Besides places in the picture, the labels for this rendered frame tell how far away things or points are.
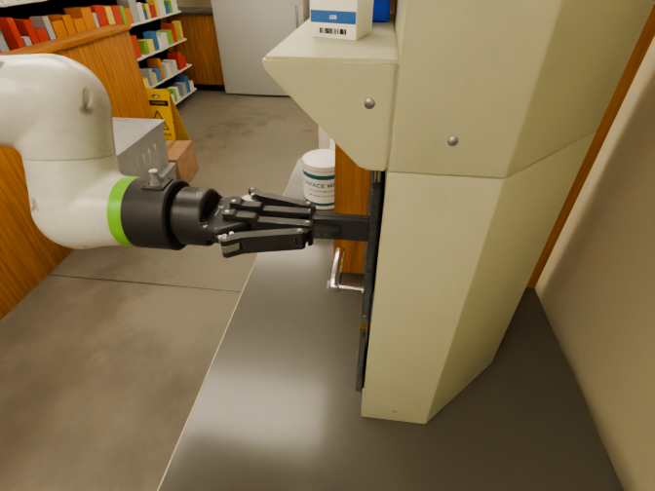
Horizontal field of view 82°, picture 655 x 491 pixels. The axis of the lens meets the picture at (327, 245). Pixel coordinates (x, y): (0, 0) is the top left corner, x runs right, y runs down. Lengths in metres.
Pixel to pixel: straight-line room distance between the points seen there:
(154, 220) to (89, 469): 1.53
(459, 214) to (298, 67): 0.21
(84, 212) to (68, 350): 1.85
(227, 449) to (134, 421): 1.26
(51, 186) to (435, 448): 0.66
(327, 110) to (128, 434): 1.73
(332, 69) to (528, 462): 0.65
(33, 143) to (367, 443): 0.63
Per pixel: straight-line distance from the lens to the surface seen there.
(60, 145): 0.53
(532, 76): 0.37
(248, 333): 0.84
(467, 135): 0.37
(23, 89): 0.53
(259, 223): 0.46
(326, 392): 0.74
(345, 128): 0.36
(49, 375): 2.29
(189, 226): 0.48
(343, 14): 0.42
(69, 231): 0.56
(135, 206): 0.50
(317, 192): 1.15
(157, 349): 2.14
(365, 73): 0.34
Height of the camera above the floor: 1.58
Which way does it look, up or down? 38 degrees down
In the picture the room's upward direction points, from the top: straight up
